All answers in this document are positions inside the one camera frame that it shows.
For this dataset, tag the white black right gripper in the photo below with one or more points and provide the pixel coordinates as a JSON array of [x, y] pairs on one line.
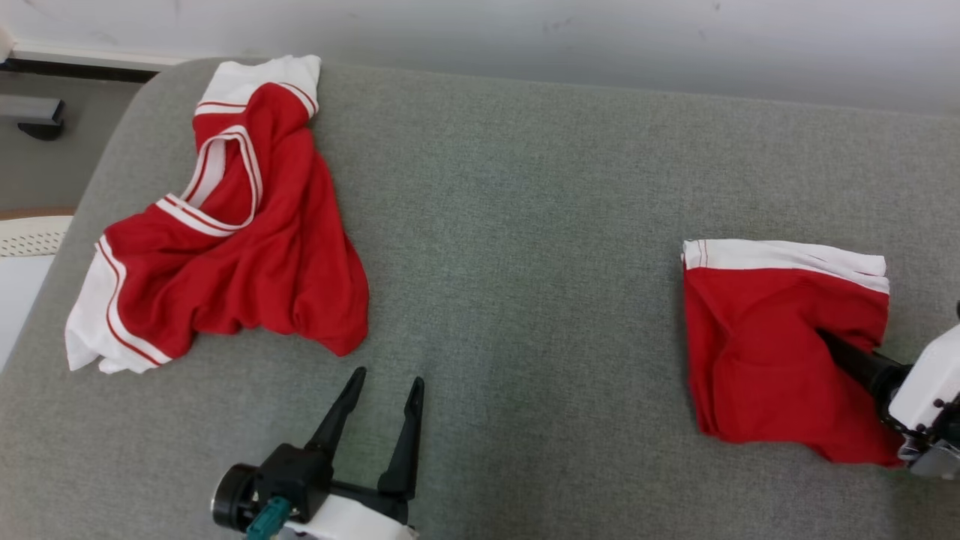
[[930, 390]]

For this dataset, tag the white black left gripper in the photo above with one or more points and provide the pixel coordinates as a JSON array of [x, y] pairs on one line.
[[296, 476]]

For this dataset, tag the red jersey white trim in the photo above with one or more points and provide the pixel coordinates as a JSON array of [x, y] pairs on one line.
[[285, 262]]

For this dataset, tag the white perforated laundry basket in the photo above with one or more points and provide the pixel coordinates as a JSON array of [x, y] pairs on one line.
[[30, 236]]

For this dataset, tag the grey furniture foot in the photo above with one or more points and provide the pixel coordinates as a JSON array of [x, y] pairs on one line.
[[34, 116]]

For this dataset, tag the black round wrist camera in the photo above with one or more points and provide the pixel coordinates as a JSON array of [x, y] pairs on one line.
[[232, 499]]

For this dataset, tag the red shorts white stripe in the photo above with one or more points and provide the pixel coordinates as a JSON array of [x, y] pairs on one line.
[[750, 360]]

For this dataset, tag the grey fabric sofa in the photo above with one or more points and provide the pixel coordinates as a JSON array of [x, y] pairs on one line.
[[525, 262]]

